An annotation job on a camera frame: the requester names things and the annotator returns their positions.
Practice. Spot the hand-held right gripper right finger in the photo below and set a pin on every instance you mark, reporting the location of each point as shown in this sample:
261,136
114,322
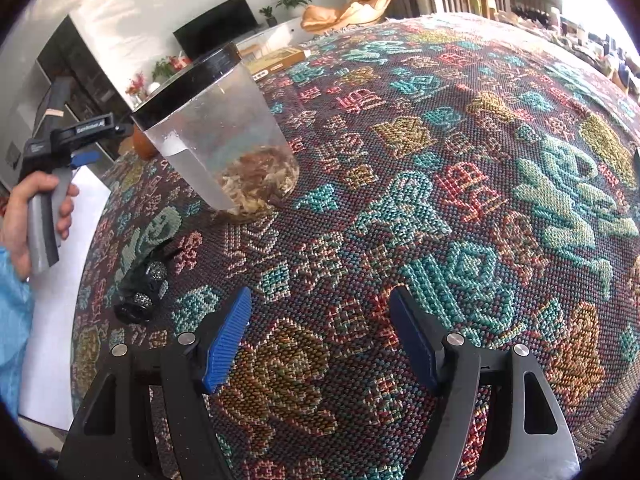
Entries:
415,340

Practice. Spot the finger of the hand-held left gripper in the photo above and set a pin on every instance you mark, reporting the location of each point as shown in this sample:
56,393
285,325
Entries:
84,160
122,127

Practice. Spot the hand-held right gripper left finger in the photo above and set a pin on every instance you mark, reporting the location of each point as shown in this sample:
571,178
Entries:
225,345

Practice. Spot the clear jar with black lid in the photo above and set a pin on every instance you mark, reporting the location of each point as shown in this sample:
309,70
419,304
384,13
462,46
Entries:
210,160

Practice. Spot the white storage box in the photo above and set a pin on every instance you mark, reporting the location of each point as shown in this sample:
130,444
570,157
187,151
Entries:
55,335

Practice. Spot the person's left hand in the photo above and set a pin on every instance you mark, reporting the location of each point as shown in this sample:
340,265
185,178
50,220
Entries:
15,220

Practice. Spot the red flower bouquet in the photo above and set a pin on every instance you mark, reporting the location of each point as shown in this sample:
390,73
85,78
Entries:
136,85

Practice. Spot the tall black cabinet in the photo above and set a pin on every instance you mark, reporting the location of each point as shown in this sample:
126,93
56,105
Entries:
85,85

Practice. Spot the green plant with red decoration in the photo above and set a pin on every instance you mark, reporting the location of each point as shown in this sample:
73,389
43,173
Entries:
170,66

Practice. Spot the black glittery hair clip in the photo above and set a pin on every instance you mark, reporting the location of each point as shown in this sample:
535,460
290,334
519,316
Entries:
142,305

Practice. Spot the black television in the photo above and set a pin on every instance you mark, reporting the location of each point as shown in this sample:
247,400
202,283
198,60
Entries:
215,25

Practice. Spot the colourful woven blanket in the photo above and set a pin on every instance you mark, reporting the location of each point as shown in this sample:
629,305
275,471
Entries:
425,185

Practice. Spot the flat yellow box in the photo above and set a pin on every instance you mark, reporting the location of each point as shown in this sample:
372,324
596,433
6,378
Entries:
277,60

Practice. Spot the white television cabinet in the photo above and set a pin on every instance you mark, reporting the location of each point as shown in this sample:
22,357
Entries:
272,35

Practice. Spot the small green potted plant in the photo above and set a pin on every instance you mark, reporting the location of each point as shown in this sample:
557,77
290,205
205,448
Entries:
268,16

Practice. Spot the orange lounge chair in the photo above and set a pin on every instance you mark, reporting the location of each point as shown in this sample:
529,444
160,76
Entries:
350,7

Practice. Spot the row of small shelf items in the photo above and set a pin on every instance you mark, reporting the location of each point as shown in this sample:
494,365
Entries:
590,45

